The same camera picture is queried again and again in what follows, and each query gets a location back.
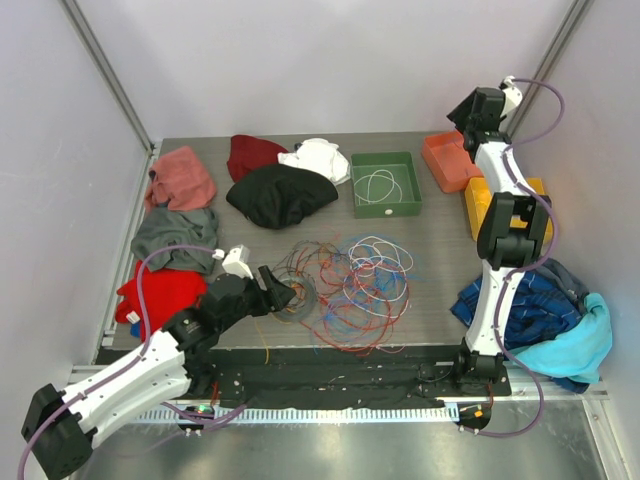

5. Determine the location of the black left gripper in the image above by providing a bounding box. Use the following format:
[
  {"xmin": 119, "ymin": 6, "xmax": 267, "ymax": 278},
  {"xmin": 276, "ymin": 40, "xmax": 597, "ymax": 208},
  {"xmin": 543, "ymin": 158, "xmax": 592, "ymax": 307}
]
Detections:
[{"xmin": 217, "ymin": 265, "xmax": 295, "ymax": 332}]

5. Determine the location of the white cable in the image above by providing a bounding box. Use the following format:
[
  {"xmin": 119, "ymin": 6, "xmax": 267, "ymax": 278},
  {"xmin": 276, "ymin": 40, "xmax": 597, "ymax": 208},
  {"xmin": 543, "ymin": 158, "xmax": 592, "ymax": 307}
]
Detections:
[
  {"xmin": 355, "ymin": 168, "xmax": 404, "ymax": 206},
  {"xmin": 347, "ymin": 234, "xmax": 412, "ymax": 316}
]

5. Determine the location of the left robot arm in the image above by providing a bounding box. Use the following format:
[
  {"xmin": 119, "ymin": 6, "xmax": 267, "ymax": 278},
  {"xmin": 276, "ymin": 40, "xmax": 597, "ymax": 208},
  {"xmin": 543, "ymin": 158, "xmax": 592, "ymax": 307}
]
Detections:
[{"xmin": 17, "ymin": 266, "xmax": 296, "ymax": 479}]

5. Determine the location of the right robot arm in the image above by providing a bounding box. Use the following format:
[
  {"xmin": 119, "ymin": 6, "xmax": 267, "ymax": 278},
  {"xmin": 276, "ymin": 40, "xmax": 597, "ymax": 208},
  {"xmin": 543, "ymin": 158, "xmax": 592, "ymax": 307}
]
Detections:
[{"xmin": 448, "ymin": 77, "xmax": 549, "ymax": 395}]

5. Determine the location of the orange plastic bin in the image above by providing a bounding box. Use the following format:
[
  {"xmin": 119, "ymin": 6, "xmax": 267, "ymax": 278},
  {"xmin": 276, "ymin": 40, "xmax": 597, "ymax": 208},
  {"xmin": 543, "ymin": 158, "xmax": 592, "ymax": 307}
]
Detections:
[{"xmin": 421, "ymin": 131, "xmax": 483, "ymax": 193}]

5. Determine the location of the yellow plastic bin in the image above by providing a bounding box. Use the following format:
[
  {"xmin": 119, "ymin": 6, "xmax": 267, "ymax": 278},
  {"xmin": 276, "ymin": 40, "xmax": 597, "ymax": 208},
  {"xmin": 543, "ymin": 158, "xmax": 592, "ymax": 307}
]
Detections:
[{"xmin": 464, "ymin": 177, "xmax": 554, "ymax": 245}]

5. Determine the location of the black cloth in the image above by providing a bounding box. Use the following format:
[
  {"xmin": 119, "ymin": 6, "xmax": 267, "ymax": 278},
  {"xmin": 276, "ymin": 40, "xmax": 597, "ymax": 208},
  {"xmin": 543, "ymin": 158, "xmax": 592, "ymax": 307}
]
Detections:
[{"xmin": 226, "ymin": 164, "xmax": 339, "ymax": 230}]

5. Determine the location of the grey cloth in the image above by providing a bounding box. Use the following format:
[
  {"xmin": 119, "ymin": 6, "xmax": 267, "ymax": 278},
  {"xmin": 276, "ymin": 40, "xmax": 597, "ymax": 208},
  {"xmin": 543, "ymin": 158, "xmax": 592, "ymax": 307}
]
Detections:
[{"xmin": 130, "ymin": 207, "xmax": 219, "ymax": 275}]

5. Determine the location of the green plastic bin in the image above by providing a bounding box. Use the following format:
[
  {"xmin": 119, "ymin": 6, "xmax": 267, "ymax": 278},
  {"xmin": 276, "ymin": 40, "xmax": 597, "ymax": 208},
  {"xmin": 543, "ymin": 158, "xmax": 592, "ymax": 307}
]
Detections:
[{"xmin": 351, "ymin": 151, "xmax": 422, "ymax": 219}]

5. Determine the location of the bright red cloth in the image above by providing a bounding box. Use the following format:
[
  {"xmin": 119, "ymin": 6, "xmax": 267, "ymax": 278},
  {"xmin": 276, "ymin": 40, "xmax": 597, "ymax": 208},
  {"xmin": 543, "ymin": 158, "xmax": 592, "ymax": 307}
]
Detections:
[{"xmin": 115, "ymin": 261, "xmax": 207, "ymax": 340}]

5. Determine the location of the dark red cloth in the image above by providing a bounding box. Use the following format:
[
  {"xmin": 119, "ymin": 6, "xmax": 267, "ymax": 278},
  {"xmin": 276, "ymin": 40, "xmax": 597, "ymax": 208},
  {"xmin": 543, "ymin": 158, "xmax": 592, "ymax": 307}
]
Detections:
[{"xmin": 227, "ymin": 134, "xmax": 288, "ymax": 183}]

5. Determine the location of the white cloth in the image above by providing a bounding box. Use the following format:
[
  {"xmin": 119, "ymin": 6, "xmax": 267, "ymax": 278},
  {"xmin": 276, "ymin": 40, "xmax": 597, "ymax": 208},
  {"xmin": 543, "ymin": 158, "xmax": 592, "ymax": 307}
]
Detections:
[{"xmin": 277, "ymin": 138, "xmax": 351, "ymax": 185}]

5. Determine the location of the pink cloth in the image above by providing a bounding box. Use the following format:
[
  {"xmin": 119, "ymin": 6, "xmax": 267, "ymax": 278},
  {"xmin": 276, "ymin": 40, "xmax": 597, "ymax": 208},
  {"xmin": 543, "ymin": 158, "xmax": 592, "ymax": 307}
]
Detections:
[{"xmin": 144, "ymin": 146, "xmax": 217, "ymax": 213}]

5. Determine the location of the grey-blue cloth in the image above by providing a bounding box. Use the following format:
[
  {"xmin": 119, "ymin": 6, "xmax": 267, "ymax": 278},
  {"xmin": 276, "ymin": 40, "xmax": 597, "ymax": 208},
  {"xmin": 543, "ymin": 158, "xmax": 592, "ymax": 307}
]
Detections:
[{"xmin": 535, "ymin": 258, "xmax": 590, "ymax": 308}]

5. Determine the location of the blue plaid shirt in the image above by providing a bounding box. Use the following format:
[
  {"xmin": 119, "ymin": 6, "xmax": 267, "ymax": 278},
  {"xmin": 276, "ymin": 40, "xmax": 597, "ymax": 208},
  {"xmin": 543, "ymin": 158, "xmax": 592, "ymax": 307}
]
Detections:
[{"xmin": 449, "ymin": 269, "xmax": 584, "ymax": 351}]

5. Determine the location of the turquoise cloth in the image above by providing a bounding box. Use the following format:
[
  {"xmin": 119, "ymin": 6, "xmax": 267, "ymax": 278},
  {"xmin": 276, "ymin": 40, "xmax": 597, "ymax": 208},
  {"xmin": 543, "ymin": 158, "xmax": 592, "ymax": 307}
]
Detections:
[{"xmin": 510, "ymin": 293, "xmax": 613, "ymax": 394}]

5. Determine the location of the grey coiled cable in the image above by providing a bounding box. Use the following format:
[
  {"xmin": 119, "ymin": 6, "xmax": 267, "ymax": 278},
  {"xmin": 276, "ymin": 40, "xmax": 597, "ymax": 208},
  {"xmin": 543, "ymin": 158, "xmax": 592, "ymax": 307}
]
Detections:
[{"xmin": 272, "ymin": 275, "xmax": 318, "ymax": 324}]

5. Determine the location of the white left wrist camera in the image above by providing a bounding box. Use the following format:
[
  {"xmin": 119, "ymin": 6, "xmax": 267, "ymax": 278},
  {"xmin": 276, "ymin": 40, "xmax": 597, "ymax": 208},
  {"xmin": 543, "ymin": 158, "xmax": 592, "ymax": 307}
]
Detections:
[{"xmin": 211, "ymin": 244, "xmax": 254, "ymax": 279}]

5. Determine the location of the blue cable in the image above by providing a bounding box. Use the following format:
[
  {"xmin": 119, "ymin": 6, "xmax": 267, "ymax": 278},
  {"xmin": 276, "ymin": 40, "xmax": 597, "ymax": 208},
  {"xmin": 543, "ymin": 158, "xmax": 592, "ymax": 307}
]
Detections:
[{"xmin": 309, "ymin": 234, "xmax": 416, "ymax": 354}]

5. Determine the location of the white slotted cable duct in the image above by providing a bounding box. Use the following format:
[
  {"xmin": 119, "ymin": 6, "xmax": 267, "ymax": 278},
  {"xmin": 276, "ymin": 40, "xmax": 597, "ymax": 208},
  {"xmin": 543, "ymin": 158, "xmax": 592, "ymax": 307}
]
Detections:
[{"xmin": 131, "ymin": 403, "xmax": 459, "ymax": 425}]

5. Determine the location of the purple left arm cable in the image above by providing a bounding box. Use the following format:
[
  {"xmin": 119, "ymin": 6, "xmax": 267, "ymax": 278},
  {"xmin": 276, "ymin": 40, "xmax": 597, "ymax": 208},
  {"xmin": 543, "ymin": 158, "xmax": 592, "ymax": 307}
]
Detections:
[{"xmin": 17, "ymin": 245, "xmax": 221, "ymax": 480}]

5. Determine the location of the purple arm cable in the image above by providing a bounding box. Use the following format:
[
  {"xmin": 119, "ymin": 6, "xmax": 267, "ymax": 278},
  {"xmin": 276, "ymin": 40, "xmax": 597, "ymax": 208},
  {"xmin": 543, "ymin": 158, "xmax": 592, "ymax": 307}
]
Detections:
[
  {"xmin": 17, "ymin": 245, "xmax": 221, "ymax": 480},
  {"xmin": 499, "ymin": 77, "xmax": 567, "ymax": 386}
]

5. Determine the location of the right aluminium frame post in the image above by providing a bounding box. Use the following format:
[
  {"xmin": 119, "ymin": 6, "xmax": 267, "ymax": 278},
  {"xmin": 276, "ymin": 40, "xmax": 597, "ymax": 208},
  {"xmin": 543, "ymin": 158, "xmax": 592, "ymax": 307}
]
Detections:
[{"xmin": 519, "ymin": 0, "xmax": 597, "ymax": 101}]

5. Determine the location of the aluminium frame post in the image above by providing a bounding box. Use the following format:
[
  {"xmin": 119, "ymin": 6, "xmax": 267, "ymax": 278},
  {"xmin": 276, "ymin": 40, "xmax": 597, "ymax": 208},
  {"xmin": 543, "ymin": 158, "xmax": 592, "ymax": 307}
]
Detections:
[
  {"xmin": 59, "ymin": 0, "xmax": 155, "ymax": 154},
  {"xmin": 519, "ymin": 0, "xmax": 597, "ymax": 101}
]

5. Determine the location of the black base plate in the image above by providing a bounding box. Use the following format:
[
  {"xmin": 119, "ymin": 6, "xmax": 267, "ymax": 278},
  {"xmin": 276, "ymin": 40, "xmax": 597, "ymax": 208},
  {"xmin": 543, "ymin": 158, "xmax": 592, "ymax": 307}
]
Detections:
[{"xmin": 181, "ymin": 346, "xmax": 511, "ymax": 410}]

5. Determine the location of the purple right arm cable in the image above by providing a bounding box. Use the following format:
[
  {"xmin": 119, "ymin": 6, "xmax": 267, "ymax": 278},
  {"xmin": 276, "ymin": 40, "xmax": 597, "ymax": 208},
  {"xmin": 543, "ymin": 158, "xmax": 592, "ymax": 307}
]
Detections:
[{"xmin": 499, "ymin": 77, "xmax": 567, "ymax": 386}]

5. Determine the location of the left aluminium frame post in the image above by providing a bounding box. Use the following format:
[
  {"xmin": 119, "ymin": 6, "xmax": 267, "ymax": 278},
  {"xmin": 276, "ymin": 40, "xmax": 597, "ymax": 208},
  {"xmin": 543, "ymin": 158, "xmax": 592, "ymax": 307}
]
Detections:
[{"xmin": 59, "ymin": 0, "xmax": 155, "ymax": 154}]

